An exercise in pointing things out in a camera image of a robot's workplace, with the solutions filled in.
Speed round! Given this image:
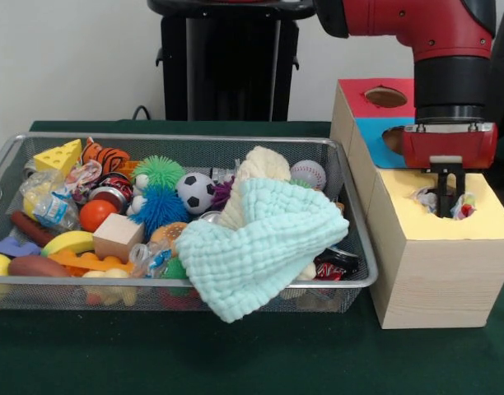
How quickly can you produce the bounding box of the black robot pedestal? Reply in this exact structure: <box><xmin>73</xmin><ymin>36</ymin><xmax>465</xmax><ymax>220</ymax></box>
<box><xmin>147</xmin><ymin>0</ymin><xmax>321</xmax><ymax>122</ymax></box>

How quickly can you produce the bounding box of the shallow mesh bin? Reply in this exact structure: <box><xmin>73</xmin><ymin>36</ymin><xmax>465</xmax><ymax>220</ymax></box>
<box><xmin>0</xmin><ymin>131</ymin><xmax>380</xmax><ymax>313</ymax></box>

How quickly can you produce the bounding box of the green spiky ball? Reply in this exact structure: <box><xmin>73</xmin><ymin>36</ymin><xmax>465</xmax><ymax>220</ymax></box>
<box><xmin>132</xmin><ymin>155</ymin><xmax>187</xmax><ymax>193</ymax></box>

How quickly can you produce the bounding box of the wooden box with three holes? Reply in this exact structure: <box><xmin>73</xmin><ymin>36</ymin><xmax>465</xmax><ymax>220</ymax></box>
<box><xmin>329</xmin><ymin>77</ymin><xmax>504</xmax><ymax>330</ymax></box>

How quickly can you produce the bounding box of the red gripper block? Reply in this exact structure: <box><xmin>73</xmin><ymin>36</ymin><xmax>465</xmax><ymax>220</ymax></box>
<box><xmin>402</xmin><ymin>123</ymin><xmax>499</xmax><ymax>218</ymax></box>

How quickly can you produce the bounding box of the light blue knitted cloth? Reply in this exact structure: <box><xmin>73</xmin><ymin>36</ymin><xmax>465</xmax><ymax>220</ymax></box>
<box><xmin>174</xmin><ymin>177</ymin><xmax>351</xmax><ymax>323</ymax></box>

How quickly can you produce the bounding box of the blue spiky toy with eyes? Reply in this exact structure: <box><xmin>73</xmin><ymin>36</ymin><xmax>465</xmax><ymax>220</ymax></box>
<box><xmin>126</xmin><ymin>174</ymin><xmax>180</xmax><ymax>242</ymax></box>

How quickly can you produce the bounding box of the black and white soccer ball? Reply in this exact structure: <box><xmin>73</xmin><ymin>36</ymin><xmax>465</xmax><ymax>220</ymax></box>
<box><xmin>176</xmin><ymin>172</ymin><xmax>217</xmax><ymax>215</ymax></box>

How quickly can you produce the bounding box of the colourful spotted cloth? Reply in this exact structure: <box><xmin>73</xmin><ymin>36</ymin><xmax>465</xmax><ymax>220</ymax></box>
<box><xmin>412</xmin><ymin>187</ymin><xmax>478</xmax><ymax>220</ymax></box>

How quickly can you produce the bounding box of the orange tiger plush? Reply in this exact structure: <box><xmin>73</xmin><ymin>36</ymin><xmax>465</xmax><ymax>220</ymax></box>
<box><xmin>79</xmin><ymin>137</ymin><xmax>131</xmax><ymax>173</ymax></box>

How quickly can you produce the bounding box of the yellow cheese wedge toy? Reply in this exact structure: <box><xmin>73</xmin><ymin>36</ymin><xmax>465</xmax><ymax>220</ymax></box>
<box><xmin>33</xmin><ymin>138</ymin><xmax>83</xmax><ymax>172</ymax></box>

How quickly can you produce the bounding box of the white toy baseball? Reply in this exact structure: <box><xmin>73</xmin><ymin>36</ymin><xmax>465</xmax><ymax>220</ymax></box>
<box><xmin>290</xmin><ymin>160</ymin><xmax>327</xmax><ymax>191</ymax></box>

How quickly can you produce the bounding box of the orange-red ball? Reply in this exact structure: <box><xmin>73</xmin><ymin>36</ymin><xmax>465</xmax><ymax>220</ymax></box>
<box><xmin>78</xmin><ymin>199</ymin><xmax>118</xmax><ymax>232</ymax></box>

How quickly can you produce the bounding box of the cream knitted cloth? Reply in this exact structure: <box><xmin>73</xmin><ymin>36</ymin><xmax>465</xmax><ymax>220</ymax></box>
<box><xmin>214</xmin><ymin>146</ymin><xmax>317</xmax><ymax>281</ymax></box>

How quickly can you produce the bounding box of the yellow toy banana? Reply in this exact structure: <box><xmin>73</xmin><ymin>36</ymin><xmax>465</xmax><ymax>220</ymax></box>
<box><xmin>40</xmin><ymin>230</ymin><xmax>96</xmax><ymax>258</ymax></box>

